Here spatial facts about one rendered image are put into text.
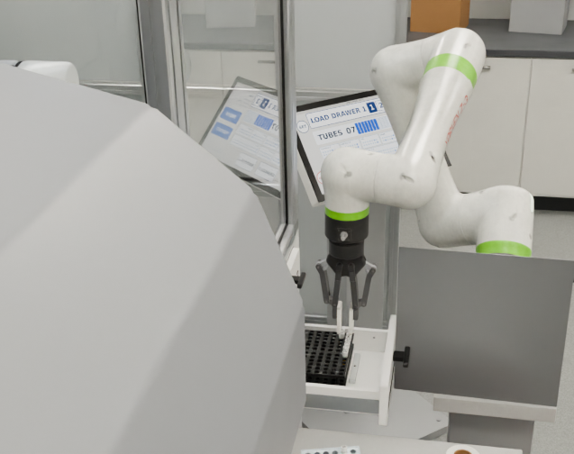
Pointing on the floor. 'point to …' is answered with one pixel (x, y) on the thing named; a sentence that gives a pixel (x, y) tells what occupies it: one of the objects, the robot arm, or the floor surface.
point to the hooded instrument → (127, 285)
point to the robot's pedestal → (492, 421)
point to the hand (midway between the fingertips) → (345, 318)
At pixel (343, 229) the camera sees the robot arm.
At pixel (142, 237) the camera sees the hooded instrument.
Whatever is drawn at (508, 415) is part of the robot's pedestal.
